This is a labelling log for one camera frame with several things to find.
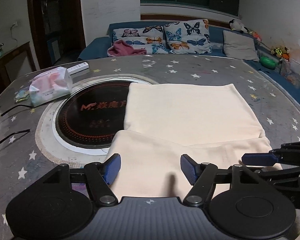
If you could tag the white remote control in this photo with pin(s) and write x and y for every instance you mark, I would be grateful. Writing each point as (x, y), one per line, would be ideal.
(77, 67)

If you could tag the grey star print table cover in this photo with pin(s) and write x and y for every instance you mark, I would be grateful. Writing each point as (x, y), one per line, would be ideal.
(215, 72)

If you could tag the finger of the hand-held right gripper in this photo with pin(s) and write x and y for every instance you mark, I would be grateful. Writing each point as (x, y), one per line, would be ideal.
(258, 159)
(290, 173)

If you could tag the dark wooden door frame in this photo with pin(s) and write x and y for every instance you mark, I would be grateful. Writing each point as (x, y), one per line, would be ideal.
(31, 30)

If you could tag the pink tissue pack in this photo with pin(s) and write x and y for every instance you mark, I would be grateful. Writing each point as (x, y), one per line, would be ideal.
(50, 87)

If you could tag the black and white plush toy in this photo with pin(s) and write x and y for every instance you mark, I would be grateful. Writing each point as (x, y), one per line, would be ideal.
(236, 25)

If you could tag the small snack packet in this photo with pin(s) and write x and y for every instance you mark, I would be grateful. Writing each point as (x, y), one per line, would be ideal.
(21, 95)

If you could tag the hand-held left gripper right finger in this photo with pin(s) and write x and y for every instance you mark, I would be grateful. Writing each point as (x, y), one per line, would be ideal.
(188, 169)

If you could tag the green round toy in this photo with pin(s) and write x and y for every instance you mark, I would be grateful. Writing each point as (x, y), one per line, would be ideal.
(268, 61)

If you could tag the plush toy with yellow vest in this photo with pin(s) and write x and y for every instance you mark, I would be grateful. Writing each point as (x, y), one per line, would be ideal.
(277, 51)

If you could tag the black round induction cooker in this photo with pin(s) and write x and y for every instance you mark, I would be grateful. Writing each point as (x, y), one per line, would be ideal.
(90, 120)

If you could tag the cream garment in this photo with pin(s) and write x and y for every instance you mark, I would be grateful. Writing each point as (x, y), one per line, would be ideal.
(190, 110)

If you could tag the grey pillow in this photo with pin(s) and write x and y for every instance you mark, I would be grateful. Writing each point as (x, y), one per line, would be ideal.
(240, 45)

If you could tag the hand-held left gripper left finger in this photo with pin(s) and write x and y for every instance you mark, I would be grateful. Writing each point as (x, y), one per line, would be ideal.
(112, 168)

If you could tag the pink and orange plush toy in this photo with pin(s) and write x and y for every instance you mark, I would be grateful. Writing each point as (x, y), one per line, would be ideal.
(255, 33)

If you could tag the blue corner sofa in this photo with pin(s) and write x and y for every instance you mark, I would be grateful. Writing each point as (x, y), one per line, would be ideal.
(97, 45)

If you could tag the wooden cabinet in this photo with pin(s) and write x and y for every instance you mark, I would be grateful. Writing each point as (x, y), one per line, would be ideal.
(17, 52)

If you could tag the clear plastic toy box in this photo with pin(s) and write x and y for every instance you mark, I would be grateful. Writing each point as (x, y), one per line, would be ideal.
(295, 75)

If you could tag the butterfly print pillow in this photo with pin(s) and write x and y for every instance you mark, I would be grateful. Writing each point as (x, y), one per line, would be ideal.
(140, 33)
(187, 37)

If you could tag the pink garment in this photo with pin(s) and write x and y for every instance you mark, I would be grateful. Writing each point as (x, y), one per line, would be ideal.
(122, 48)

